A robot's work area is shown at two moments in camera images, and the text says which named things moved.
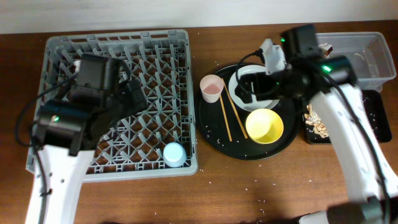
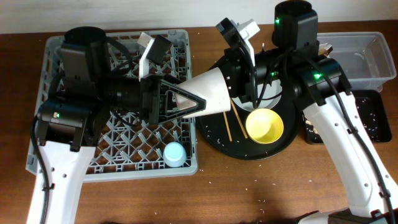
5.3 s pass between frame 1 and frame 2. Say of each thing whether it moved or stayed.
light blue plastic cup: stayed
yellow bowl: stayed
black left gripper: moved
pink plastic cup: moved
